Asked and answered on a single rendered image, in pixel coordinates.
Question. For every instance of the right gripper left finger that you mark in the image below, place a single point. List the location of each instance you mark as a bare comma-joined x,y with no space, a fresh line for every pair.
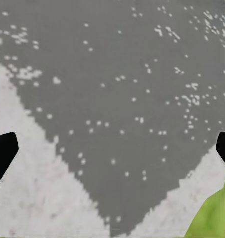
8,149

